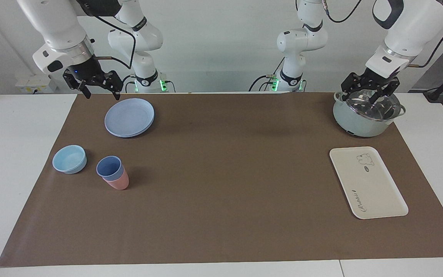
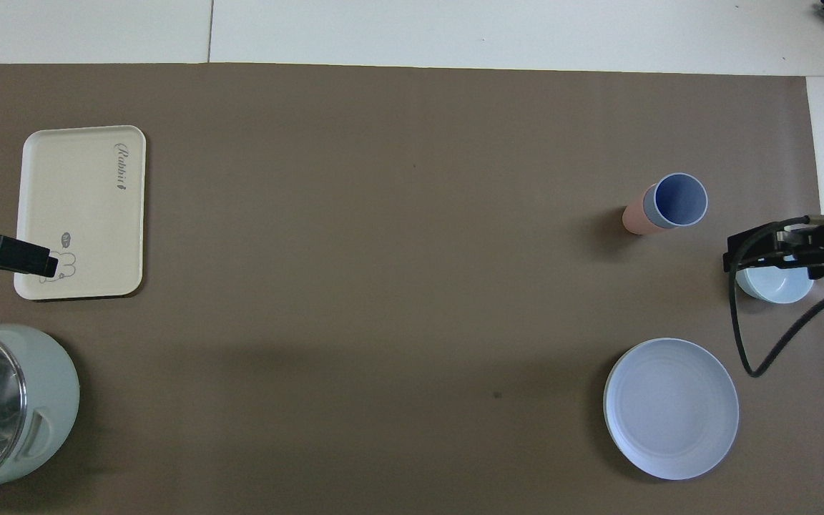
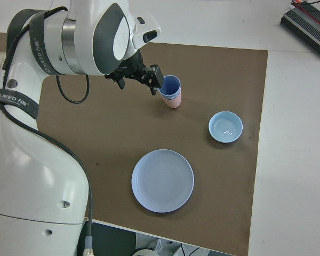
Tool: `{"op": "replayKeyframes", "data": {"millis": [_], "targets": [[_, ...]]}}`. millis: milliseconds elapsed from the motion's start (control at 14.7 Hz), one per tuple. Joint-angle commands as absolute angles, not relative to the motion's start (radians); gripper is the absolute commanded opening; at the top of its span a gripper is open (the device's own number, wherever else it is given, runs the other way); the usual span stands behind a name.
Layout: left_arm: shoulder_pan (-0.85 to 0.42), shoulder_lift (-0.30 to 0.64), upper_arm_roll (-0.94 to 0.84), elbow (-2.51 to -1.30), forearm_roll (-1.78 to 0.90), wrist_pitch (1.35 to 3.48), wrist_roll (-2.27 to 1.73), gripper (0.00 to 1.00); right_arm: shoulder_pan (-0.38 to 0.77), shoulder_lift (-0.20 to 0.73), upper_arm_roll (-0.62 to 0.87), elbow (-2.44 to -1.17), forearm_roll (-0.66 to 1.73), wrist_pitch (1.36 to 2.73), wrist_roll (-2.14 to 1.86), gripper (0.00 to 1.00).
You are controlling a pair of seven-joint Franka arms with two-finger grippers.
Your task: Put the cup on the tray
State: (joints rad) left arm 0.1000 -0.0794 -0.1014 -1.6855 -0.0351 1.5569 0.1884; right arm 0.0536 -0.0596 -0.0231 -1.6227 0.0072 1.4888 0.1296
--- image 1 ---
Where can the light blue bowl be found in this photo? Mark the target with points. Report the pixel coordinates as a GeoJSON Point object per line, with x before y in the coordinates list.
{"type": "Point", "coordinates": [69, 159]}

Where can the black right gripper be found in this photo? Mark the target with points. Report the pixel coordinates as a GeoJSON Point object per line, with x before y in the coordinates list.
{"type": "Point", "coordinates": [89, 71]}

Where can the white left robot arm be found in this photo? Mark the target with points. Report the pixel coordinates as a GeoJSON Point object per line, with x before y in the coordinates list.
{"type": "Point", "coordinates": [413, 27]}

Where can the pale green cooking pot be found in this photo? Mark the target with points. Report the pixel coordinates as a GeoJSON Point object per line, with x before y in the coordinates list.
{"type": "Point", "coordinates": [354, 123]}

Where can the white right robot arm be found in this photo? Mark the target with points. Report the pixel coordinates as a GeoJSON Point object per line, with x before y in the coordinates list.
{"type": "Point", "coordinates": [58, 27]}

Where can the blue ribbed cup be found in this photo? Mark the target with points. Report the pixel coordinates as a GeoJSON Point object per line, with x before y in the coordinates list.
{"type": "Point", "coordinates": [110, 167]}

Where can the pink cup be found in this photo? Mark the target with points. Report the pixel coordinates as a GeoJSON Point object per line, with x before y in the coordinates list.
{"type": "Point", "coordinates": [118, 184]}

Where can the blue round plate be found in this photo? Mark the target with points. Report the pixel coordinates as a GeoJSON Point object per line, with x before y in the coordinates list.
{"type": "Point", "coordinates": [129, 117]}

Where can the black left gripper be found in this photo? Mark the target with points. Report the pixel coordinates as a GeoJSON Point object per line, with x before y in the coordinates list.
{"type": "Point", "coordinates": [375, 79]}

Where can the glass pot lid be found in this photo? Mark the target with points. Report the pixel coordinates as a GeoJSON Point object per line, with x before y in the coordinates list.
{"type": "Point", "coordinates": [367, 109]}

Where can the cream tray with bear print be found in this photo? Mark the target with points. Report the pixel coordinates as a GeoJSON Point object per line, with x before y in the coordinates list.
{"type": "Point", "coordinates": [367, 184]}

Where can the brown table mat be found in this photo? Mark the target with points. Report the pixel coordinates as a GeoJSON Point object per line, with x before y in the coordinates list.
{"type": "Point", "coordinates": [225, 184]}

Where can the white wall socket box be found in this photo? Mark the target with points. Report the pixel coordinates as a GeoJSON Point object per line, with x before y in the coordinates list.
{"type": "Point", "coordinates": [33, 84]}

